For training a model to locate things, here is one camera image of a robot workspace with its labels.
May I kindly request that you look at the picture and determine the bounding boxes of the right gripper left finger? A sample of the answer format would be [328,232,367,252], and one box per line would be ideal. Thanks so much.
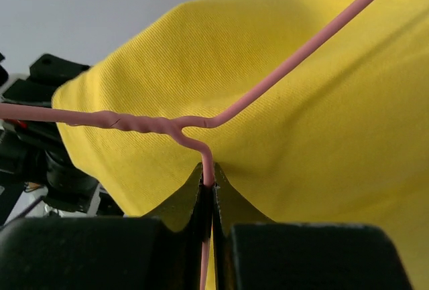
[1,165,210,289]

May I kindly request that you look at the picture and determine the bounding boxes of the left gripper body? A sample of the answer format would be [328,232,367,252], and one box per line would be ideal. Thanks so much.
[0,52,91,130]

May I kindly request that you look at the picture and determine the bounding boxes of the yellow trousers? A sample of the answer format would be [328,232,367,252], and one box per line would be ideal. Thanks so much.
[52,0,428,289]

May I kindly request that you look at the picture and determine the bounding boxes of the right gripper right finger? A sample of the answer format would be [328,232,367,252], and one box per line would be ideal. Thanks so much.
[212,165,412,289]

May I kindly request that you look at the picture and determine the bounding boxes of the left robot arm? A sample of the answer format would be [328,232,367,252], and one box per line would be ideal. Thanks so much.
[1,54,123,216]

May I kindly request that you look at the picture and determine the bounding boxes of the pink wire hanger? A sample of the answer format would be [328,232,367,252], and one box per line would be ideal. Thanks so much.
[1,0,374,289]

